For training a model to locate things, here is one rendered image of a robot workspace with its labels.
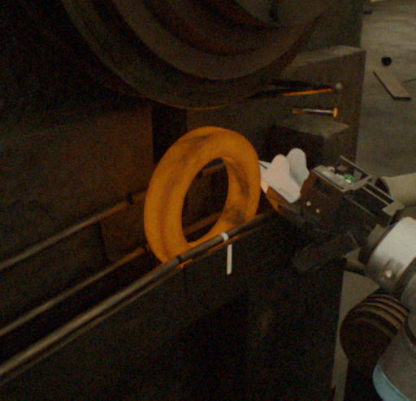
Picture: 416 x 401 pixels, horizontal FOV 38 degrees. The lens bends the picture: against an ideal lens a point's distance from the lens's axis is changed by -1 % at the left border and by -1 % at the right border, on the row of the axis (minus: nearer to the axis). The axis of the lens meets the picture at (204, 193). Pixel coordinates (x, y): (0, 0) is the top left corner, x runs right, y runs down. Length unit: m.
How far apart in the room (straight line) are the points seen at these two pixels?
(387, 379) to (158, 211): 0.35
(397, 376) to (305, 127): 0.36
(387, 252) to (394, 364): 0.15
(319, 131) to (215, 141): 0.21
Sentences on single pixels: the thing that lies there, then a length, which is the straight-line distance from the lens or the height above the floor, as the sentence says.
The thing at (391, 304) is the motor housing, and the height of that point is 0.53.
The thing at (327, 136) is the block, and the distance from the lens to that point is 0.88.
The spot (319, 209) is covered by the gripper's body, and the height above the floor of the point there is 0.74.
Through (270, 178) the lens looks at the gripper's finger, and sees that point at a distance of 0.83.
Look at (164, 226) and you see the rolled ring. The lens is 0.70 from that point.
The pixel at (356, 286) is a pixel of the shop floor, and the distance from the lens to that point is 2.06.
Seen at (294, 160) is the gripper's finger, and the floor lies 0.77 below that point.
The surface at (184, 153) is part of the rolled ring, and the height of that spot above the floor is 0.83.
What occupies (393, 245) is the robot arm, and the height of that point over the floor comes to 0.73.
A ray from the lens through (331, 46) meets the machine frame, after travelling 1.14.
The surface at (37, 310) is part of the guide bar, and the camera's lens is 0.69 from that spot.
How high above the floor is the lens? 1.06
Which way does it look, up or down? 23 degrees down
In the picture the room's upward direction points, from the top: straight up
